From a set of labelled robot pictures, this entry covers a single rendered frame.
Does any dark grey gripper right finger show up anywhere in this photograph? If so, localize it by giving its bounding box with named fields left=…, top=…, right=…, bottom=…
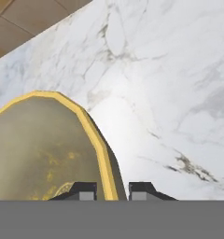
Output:
left=128, top=181, right=178, bottom=202

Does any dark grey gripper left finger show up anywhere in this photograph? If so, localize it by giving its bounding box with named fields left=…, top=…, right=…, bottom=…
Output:
left=49, top=181, right=98, bottom=202

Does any yellow rimmed olive bowl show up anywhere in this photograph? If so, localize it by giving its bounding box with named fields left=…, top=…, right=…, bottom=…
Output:
left=0, top=90, right=128, bottom=202

